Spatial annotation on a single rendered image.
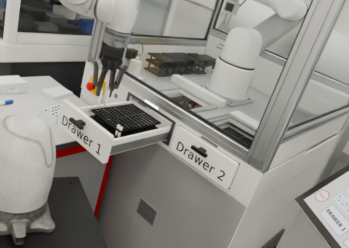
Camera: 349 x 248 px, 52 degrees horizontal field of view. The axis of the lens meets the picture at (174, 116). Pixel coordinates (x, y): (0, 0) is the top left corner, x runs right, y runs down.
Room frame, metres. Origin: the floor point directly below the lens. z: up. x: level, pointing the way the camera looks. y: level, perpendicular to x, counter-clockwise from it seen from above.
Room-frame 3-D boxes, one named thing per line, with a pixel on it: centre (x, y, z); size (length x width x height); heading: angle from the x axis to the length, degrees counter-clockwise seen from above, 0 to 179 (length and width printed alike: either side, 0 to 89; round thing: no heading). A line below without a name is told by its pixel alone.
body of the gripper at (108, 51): (1.26, 0.28, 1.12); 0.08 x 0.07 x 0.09; 123
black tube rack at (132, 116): (1.30, 0.18, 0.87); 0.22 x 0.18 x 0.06; 145
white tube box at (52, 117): (1.37, 0.48, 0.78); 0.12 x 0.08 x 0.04; 162
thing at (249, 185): (1.77, -0.19, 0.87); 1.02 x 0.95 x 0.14; 55
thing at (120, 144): (1.30, 0.18, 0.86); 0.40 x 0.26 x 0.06; 145
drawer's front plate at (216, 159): (1.22, -0.15, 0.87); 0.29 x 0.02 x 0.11; 55
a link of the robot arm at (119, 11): (1.26, 0.29, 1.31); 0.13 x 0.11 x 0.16; 80
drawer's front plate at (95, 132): (1.13, 0.29, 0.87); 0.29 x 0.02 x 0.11; 55
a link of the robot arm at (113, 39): (1.26, 0.28, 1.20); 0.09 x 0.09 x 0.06
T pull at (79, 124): (1.11, 0.31, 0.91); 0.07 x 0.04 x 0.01; 55
